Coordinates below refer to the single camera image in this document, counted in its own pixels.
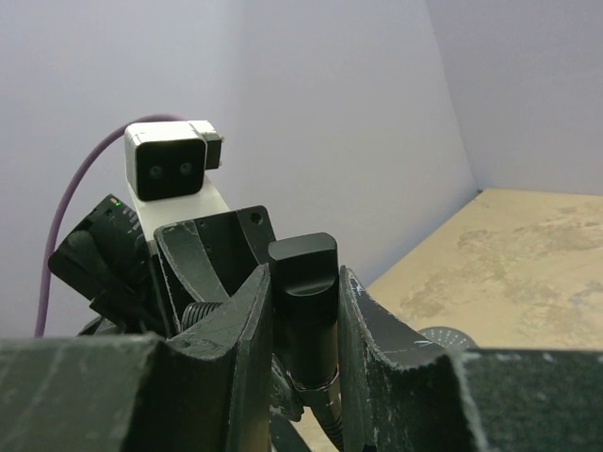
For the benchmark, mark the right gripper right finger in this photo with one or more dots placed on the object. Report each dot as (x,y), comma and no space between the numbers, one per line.
(402,392)

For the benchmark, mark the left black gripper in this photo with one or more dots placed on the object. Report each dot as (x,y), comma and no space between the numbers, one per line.
(208,259)

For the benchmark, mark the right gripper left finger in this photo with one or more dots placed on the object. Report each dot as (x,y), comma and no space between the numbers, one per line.
(204,390)

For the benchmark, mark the grey shower head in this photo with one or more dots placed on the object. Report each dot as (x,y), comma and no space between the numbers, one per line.
(448,337)

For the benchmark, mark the black T-shaped fitting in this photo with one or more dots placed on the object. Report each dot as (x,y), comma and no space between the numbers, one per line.
(304,277)

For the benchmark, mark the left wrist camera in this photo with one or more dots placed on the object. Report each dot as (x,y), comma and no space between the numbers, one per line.
(166,166)

